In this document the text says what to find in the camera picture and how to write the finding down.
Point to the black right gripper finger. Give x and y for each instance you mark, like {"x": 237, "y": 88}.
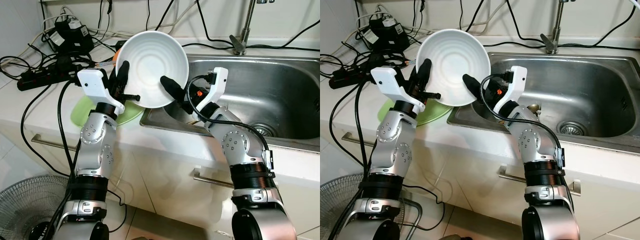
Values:
{"x": 474, "y": 86}
{"x": 172, "y": 89}

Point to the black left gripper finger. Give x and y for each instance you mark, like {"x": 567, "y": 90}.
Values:
{"x": 123, "y": 75}
{"x": 424, "y": 72}

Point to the white ceramic bowl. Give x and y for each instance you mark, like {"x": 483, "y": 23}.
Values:
{"x": 452, "y": 62}
{"x": 152, "y": 65}

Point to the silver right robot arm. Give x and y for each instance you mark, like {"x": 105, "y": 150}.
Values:
{"x": 537, "y": 145}
{"x": 240, "y": 147}

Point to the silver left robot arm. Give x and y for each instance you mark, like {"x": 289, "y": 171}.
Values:
{"x": 395, "y": 145}
{"x": 95, "y": 145}

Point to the light wooden chopstick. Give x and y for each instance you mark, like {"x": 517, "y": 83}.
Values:
{"x": 409, "y": 62}
{"x": 102, "y": 65}

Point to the orange plastic bowl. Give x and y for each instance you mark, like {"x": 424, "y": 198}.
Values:
{"x": 116, "y": 55}

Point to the green plastic plate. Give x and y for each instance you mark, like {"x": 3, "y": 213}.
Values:
{"x": 80, "y": 112}
{"x": 435, "y": 115}

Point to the black power adapter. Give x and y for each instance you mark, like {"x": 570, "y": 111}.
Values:
{"x": 385, "y": 35}
{"x": 72, "y": 37}

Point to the black power strip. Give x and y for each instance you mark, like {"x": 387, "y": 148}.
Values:
{"x": 355, "y": 76}
{"x": 45, "y": 77}

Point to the metal faucet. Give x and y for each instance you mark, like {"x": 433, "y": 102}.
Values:
{"x": 241, "y": 42}
{"x": 551, "y": 42}

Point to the metal sink drain strainer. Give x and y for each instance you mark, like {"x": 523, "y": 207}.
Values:
{"x": 263, "y": 130}
{"x": 570, "y": 128}

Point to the cream cabinet door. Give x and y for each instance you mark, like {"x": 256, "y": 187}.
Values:
{"x": 175, "y": 200}
{"x": 435, "y": 165}
{"x": 480, "y": 210}
{"x": 50, "y": 155}

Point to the stainless steel sink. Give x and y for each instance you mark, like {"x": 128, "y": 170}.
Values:
{"x": 280, "y": 90}
{"x": 590, "y": 90}

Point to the grey floor fan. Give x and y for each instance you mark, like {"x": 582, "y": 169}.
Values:
{"x": 25, "y": 210}
{"x": 340, "y": 205}

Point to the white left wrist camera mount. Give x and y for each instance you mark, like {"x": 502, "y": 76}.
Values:
{"x": 392, "y": 82}
{"x": 97, "y": 85}

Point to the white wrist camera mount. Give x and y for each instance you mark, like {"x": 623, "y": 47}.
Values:
{"x": 97, "y": 85}
{"x": 392, "y": 82}
{"x": 216, "y": 82}
{"x": 515, "y": 82}

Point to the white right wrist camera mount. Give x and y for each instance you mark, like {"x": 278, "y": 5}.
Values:
{"x": 515, "y": 82}
{"x": 216, "y": 82}

